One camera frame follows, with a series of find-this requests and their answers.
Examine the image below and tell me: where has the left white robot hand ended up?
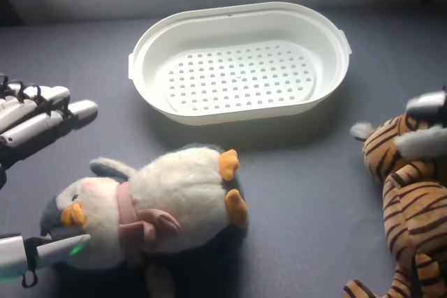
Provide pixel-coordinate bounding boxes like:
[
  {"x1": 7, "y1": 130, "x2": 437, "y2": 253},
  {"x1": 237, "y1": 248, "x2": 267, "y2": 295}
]
[{"x1": 0, "y1": 73, "x2": 99, "y2": 289}]

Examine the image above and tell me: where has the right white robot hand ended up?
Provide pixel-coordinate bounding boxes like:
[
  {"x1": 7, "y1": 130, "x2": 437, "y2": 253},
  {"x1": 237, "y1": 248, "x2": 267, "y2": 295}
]
[{"x1": 396, "y1": 84, "x2": 447, "y2": 160}]

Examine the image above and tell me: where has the plush penguin toy pink scarf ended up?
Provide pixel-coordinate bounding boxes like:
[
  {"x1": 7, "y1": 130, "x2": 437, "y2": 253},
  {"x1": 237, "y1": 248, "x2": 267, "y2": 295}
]
[{"x1": 38, "y1": 142, "x2": 249, "y2": 298}]

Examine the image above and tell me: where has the striped plush tiger toy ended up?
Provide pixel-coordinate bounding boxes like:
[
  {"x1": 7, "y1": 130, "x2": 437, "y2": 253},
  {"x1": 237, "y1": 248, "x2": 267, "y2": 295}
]
[{"x1": 343, "y1": 111, "x2": 447, "y2": 298}]

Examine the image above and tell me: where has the white plastic perforated oval basket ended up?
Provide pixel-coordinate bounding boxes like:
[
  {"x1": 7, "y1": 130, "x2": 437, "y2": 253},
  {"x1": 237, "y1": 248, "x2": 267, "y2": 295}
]
[{"x1": 127, "y1": 3, "x2": 351, "y2": 127}]

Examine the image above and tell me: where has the grey table cloth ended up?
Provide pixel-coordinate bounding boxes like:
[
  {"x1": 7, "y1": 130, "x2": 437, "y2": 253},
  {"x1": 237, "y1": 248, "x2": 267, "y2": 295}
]
[{"x1": 0, "y1": 8, "x2": 447, "y2": 298}]

